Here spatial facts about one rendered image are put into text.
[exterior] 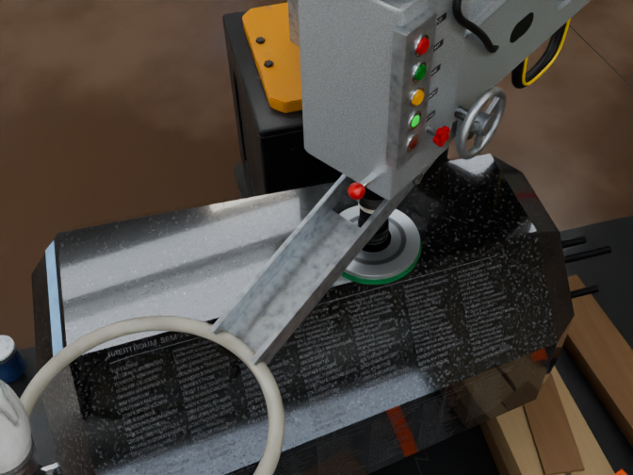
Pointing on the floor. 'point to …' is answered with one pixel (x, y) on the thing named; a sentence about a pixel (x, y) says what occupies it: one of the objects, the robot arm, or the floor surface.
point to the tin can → (10, 360)
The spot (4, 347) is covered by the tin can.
